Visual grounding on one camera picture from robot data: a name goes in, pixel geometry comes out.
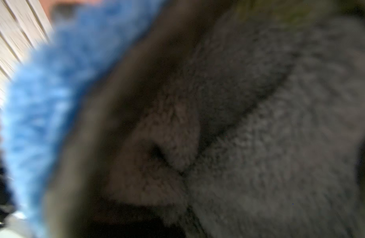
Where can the blue microfiber cleaning mitt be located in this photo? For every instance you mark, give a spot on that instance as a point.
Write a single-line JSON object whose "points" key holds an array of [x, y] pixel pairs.
{"points": [[192, 119]]}

